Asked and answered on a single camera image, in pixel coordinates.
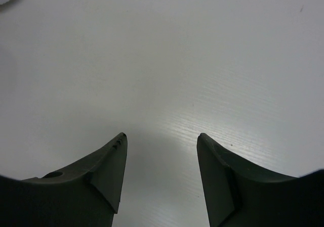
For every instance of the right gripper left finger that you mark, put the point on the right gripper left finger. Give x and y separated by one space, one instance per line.
84 193

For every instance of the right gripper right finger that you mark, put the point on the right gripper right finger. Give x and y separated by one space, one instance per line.
239 192

